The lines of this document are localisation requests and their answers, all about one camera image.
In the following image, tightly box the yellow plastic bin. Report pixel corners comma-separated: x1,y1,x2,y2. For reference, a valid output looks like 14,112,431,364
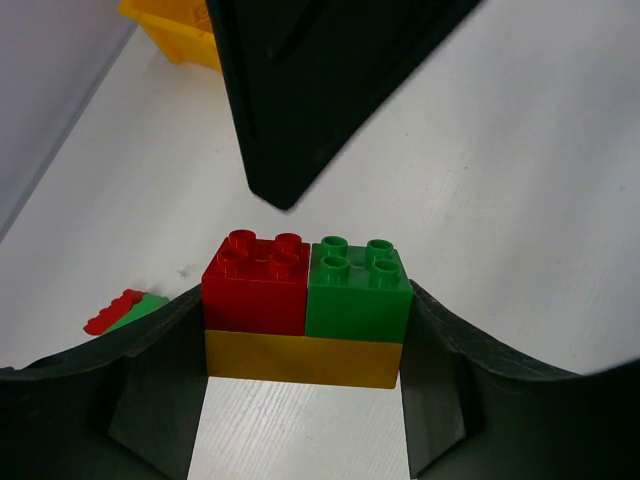
118,0,221,71

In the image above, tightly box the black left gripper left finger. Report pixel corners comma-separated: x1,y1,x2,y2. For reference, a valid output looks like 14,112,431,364
1,287,206,479

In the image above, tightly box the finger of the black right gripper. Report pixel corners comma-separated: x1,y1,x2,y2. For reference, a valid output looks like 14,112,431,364
207,0,476,210

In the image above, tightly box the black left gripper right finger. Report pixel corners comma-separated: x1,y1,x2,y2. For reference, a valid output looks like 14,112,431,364
400,288,639,479

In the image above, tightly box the red green yellow striped stack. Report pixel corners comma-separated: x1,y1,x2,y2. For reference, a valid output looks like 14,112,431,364
83,289,169,336

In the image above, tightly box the yellow red green lego stack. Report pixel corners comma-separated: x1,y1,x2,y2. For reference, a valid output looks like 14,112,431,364
201,229,413,389

